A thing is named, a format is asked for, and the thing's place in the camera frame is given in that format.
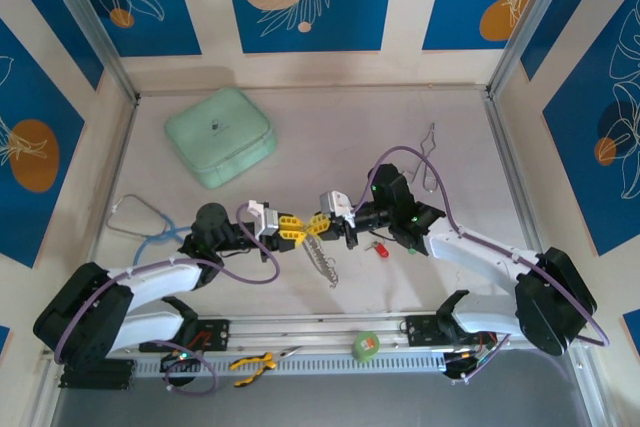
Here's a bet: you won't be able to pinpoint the silver keyring chain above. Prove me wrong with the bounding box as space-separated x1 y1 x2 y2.
305 235 340 290

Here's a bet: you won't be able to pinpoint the red capped key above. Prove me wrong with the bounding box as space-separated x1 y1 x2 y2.
363 241 391 261

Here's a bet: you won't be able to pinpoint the silver metal forceps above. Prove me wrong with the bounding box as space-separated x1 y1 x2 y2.
404 121 441 193

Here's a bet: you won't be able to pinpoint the blue tube stethoscope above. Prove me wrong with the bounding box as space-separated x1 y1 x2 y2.
107 193 194 268

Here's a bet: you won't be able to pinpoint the mint green zip case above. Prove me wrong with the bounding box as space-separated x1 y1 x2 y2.
164 86 278 192

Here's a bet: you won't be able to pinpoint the green tape roll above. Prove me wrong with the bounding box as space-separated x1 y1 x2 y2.
352 330 381 362

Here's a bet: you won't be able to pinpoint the yellow and black pliers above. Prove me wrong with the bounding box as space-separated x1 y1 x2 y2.
228 346 304 388

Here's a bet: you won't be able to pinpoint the black block stack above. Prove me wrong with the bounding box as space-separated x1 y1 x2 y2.
58 359 137 391

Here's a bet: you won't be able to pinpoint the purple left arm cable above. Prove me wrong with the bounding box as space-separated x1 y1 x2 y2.
53 201 281 397

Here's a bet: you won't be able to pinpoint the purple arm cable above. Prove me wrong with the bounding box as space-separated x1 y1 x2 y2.
354 145 611 386
53 201 281 397

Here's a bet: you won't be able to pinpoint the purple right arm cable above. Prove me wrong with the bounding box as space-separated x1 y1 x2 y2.
354 145 611 386

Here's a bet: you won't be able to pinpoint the aluminium mounting rail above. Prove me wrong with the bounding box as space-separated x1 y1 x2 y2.
134 313 501 354

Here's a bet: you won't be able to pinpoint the aluminium table side rail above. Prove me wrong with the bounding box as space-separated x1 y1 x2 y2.
484 91 619 427
29 96 144 427

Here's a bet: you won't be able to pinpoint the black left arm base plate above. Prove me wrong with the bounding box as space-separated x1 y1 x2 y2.
138 317 232 353

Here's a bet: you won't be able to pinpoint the grey slotted cable duct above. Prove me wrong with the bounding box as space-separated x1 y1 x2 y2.
132 352 449 378

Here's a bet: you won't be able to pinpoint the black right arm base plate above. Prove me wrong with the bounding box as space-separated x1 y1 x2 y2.
403 314 496 348

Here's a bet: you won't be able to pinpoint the aluminium frame post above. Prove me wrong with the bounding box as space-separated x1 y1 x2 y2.
487 0 581 101
37 0 141 106

